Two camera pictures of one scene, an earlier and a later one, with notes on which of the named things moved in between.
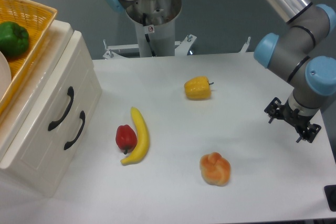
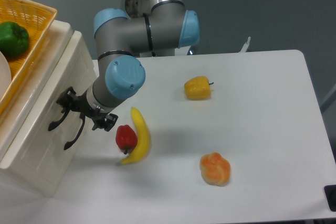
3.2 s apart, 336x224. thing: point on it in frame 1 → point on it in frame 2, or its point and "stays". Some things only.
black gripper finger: [310, 133] → [106, 123]
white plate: [6, 76] stays
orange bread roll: [214, 169] stays
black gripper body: [287, 113] → [80, 104]
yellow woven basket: [38, 20] stays
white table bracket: [243, 50] stays
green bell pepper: [14, 39] stays
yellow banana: [143, 141] stays
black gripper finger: [273, 109] → [69, 100]
